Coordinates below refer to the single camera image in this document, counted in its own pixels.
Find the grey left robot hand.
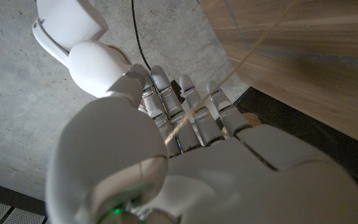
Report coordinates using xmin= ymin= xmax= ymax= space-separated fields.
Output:
xmin=45 ymin=63 xmax=358 ymax=224

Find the wooden panel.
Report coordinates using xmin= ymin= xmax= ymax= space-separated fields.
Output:
xmin=222 ymin=0 xmax=358 ymax=68

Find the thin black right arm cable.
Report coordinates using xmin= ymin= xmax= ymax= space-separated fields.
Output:
xmin=131 ymin=0 xmax=152 ymax=72

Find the brown twine strand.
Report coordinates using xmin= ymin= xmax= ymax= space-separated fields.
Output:
xmin=165 ymin=0 xmax=301 ymax=146

